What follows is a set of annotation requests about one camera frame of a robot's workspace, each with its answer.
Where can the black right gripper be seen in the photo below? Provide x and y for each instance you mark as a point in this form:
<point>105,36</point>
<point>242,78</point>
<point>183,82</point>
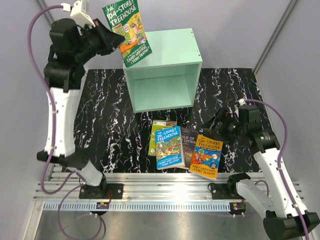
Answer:
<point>224,117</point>

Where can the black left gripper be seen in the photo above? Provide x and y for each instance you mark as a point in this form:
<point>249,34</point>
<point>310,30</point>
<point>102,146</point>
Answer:
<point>111,40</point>

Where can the dark Tale of Two Cities book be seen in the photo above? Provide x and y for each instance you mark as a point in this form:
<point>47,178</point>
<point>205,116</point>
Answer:
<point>189,138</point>

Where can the green 104-Storey Treehouse book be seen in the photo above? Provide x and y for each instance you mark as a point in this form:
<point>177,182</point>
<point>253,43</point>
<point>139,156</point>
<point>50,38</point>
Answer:
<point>124,18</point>

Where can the blue 26-Storey Treehouse book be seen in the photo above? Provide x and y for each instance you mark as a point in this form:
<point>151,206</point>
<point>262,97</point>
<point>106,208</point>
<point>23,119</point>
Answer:
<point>169,148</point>

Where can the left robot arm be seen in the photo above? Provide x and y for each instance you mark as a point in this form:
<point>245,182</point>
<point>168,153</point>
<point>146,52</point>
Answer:
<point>73,45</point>

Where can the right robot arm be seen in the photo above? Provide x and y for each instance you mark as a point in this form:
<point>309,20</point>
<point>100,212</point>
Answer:
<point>284,214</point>

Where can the orange 130-Storey Treehouse book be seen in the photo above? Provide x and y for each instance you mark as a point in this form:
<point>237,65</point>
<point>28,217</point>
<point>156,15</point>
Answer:
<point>206,157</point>

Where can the lime green book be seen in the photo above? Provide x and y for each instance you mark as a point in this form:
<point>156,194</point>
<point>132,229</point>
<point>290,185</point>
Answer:
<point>158,125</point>

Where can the mint green open box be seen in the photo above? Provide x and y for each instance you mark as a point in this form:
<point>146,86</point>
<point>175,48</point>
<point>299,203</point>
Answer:
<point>168,77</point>

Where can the black marble pattern mat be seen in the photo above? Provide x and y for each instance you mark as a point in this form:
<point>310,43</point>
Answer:
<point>117,139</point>

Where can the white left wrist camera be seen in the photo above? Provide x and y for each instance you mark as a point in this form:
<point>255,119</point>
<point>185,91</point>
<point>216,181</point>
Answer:
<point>78,12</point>

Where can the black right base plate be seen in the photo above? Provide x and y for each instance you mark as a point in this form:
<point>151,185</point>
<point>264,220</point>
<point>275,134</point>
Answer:
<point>224,191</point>

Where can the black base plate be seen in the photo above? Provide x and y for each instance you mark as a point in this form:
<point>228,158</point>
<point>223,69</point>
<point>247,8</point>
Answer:
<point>115,190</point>
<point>224,191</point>

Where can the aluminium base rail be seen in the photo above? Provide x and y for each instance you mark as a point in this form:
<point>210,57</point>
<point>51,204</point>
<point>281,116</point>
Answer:
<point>143,192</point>

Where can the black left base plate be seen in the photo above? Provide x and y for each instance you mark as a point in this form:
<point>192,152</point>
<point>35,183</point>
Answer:
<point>115,190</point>

